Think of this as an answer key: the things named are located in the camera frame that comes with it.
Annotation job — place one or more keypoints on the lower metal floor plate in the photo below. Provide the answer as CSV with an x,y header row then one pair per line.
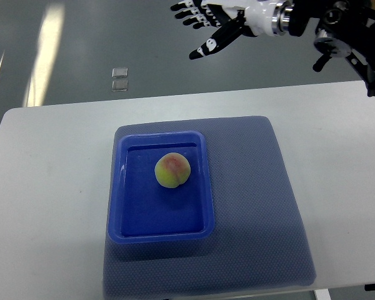
x,y
120,85

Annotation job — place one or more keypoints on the metal floor plate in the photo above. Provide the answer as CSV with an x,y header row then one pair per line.
x,y
119,72
120,85

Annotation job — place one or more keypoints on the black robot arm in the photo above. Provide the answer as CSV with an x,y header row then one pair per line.
x,y
345,29

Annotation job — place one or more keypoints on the green pink peach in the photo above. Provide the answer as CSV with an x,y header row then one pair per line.
x,y
172,170

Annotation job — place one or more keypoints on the grey blue textured mat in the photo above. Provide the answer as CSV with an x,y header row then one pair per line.
x,y
259,240

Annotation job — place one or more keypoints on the upper metal floor plate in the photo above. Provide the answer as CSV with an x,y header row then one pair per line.
x,y
119,72

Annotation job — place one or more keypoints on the blue plastic tray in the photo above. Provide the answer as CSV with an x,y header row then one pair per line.
x,y
143,211

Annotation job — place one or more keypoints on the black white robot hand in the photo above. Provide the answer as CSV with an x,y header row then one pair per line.
x,y
231,19

